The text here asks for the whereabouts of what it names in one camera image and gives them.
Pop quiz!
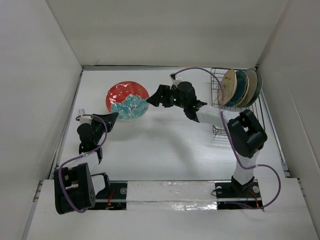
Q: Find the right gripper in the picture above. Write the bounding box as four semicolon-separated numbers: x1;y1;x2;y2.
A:
146;85;187;109

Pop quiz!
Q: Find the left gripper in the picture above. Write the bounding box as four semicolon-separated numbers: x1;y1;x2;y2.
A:
89;112;118;145

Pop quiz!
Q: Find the red plate with blue flower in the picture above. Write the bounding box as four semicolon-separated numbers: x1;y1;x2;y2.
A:
105;81;149;121

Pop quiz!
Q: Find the beige plate with bird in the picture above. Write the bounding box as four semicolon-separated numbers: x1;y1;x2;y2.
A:
218;69;238;106

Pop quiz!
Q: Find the teal scalloped plate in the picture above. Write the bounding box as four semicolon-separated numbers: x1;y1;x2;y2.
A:
225;70;248;107

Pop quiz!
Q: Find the cream plate with tree branches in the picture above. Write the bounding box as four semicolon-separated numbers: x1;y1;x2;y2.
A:
240;68;258;108

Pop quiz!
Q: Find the orange woven plate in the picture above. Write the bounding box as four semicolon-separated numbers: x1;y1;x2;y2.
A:
235;76;250;107

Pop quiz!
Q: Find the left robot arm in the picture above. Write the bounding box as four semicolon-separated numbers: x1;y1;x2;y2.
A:
53;112;119;215

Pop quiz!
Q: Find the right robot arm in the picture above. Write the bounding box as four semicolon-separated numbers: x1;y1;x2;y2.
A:
146;80;268;197

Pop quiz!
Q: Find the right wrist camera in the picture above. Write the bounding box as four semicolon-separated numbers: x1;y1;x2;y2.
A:
170;73;182;87

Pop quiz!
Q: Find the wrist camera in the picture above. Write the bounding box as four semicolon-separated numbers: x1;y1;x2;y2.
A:
75;109;92;125
170;73;182;87

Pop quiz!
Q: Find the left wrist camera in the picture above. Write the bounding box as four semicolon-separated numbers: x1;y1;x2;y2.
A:
75;109;92;125

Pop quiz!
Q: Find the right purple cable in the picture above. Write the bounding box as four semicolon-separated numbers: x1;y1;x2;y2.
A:
174;67;282;210

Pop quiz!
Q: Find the black wire dish rack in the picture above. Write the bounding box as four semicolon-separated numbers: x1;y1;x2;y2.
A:
210;68;266;139

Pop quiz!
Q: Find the white foam front rail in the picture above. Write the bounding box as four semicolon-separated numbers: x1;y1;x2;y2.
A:
33;178;309;226

